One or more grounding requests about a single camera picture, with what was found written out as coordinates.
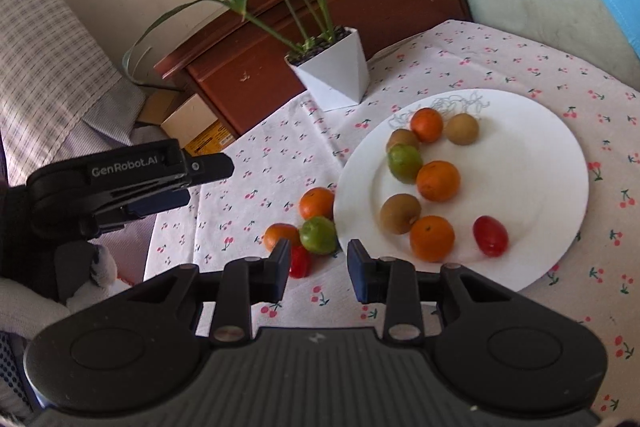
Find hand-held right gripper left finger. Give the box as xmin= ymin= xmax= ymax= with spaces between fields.
xmin=132 ymin=238 xmax=292 ymax=342

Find person's left forearm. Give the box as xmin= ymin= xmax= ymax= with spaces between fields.
xmin=0 ymin=277 xmax=68 ymax=338

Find white plate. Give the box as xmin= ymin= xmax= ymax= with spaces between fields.
xmin=332 ymin=88 xmax=590 ymax=293

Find brown kiwi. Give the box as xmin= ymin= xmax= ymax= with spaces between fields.
xmin=444 ymin=113 xmax=481 ymax=146
xmin=379 ymin=193 xmax=422 ymax=236
xmin=386 ymin=128 xmax=420 ymax=154

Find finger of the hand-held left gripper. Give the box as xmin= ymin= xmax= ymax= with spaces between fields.
xmin=95 ymin=188 xmax=191 ymax=230
xmin=182 ymin=152 xmax=236 ymax=185

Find open cardboard box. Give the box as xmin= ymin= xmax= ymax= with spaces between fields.
xmin=135 ymin=89 xmax=238 ymax=158

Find cherry print tablecloth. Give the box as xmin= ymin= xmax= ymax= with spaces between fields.
xmin=142 ymin=19 xmax=640 ymax=427

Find green lime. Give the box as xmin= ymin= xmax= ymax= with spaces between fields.
xmin=299 ymin=216 xmax=338 ymax=256
xmin=387 ymin=144 xmax=425 ymax=184

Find red cherry tomato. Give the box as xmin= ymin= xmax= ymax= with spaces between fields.
xmin=472 ymin=215 xmax=510 ymax=258
xmin=289 ymin=246 xmax=312 ymax=279

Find orange tangerine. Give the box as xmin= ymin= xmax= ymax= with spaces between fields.
xmin=299 ymin=187 xmax=336 ymax=222
xmin=410 ymin=107 xmax=445 ymax=144
xmin=409 ymin=215 xmax=456 ymax=263
xmin=263 ymin=223 xmax=302 ymax=253
xmin=416 ymin=160 xmax=461 ymax=202

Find checked grey fabric cover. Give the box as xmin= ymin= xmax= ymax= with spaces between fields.
xmin=0 ymin=0 xmax=166 ymax=188

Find blue mesh fabric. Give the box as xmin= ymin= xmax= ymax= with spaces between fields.
xmin=0 ymin=332 xmax=33 ymax=420

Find person's left hand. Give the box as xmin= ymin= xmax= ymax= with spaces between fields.
xmin=67 ymin=246 xmax=121 ymax=308

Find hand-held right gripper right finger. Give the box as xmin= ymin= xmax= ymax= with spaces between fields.
xmin=346 ymin=238 xmax=506 ymax=342

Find white faceted plant pot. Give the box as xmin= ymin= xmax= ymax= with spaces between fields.
xmin=284 ymin=27 xmax=371 ymax=112

